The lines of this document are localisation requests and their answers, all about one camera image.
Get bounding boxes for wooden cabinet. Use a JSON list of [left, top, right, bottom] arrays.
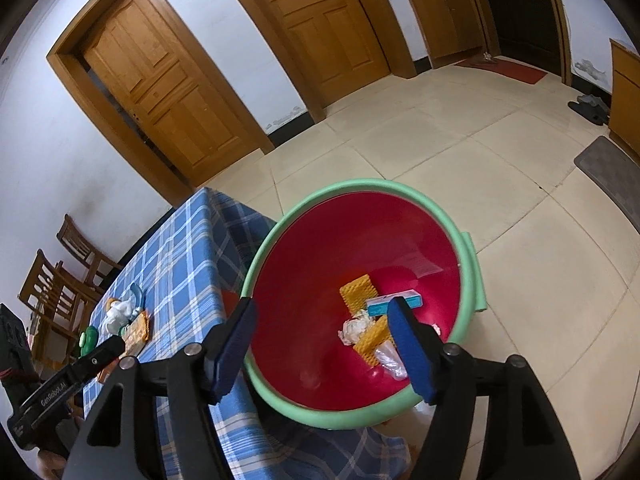
[[608, 37, 640, 157]]

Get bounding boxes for light blue plastic piece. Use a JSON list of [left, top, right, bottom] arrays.
[[127, 282, 147, 321]]

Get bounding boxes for red basin with green rim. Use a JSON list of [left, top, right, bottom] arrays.
[[241, 178, 487, 429]]

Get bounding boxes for closed wooden door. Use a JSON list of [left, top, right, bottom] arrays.
[[209, 0, 417, 123]]

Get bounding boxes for large cream paper ball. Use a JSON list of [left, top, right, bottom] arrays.
[[339, 311, 375, 346]]

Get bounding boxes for white crumpled plastic bag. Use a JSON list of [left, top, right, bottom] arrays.
[[100, 294, 137, 337]]

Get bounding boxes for open wooden door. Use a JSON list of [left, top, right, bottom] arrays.
[[46, 0, 275, 207]]

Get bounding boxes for green frog toy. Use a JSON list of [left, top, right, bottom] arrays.
[[75, 326, 99, 359]]

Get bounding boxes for wooden dining chair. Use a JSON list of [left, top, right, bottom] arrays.
[[19, 249, 102, 333], [56, 214, 124, 287]]

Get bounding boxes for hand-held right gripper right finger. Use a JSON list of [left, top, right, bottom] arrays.
[[387, 297, 583, 480]]

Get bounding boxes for red door mat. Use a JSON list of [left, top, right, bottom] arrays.
[[454, 57, 549, 86]]

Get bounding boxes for grey floor mat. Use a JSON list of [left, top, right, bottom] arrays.
[[573, 135, 640, 233]]

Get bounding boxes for small wooden cabinet door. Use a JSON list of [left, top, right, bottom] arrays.
[[399, 0, 494, 69]]

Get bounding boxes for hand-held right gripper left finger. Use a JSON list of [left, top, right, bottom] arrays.
[[62, 297, 258, 480]]

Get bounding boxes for dark entrance door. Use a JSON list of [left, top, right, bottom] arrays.
[[472, 0, 572, 86]]

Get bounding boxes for orange snack packet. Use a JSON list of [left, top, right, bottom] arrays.
[[122, 312, 152, 350]]

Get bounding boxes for blue plaid tablecloth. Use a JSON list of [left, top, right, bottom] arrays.
[[82, 187, 411, 480]]

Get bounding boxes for person's left hand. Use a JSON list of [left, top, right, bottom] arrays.
[[39, 451, 68, 480]]

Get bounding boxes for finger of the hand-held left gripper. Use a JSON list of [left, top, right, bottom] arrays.
[[65, 335, 126, 387]]

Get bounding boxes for dark slippers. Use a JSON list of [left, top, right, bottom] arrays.
[[567, 94, 612, 126]]

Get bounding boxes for teal and white carton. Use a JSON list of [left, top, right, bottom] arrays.
[[365, 292, 423, 318]]

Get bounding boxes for clear plastic wrapper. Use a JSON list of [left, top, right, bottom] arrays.
[[375, 340, 412, 381]]

